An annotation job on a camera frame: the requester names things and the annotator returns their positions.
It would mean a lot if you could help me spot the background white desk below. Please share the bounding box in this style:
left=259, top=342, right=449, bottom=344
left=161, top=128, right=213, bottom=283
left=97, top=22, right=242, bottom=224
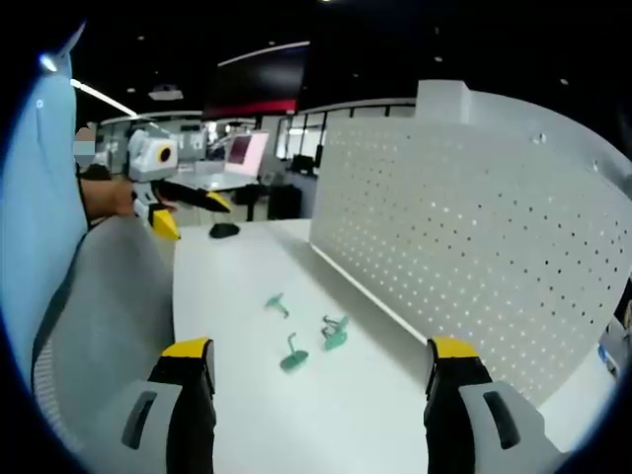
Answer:
left=170, top=165, right=261, bottom=197

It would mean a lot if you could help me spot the black computer mouse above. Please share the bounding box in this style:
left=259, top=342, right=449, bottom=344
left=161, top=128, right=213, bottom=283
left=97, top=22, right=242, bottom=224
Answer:
left=207, top=222, right=241, bottom=240

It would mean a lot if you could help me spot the black office chair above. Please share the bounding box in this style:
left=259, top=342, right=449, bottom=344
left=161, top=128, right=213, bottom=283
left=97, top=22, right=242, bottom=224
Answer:
left=268, top=181, right=303, bottom=221

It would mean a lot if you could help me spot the large dark wall screen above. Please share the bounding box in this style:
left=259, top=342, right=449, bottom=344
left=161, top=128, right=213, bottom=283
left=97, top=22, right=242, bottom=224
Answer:
left=201, top=40, right=311, bottom=120

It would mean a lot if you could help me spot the green hook assembly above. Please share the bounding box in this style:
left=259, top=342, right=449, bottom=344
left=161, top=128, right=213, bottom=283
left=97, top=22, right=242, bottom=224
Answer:
left=264, top=291, right=290, bottom=320
left=321, top=315, right=351, bottom=353
left=278, top=331, right=312, bottom=372

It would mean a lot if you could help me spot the monitor with pink screen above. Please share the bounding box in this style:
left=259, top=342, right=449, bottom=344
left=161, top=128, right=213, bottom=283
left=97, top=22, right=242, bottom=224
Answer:
left=223, top=129, right=271, bottom=180

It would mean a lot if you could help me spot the ceiling projector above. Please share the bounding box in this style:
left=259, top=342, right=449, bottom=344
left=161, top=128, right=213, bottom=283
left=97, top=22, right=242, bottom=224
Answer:
left=147, top=82, right=185, bottom=102

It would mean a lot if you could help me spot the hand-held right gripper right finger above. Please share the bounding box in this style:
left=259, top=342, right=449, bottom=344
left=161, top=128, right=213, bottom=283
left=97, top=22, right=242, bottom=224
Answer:
left=423, top=335, right=569, bottom=474

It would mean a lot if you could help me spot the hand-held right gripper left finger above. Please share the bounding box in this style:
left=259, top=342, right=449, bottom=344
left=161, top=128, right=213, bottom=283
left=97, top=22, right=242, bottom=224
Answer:
left=106, top=337, right=217, bottom=474

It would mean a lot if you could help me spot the white perforated mounting plate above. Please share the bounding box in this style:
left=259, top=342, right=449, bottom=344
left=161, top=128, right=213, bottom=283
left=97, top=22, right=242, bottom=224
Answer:
left=308, top=78, right=632, bottom=402

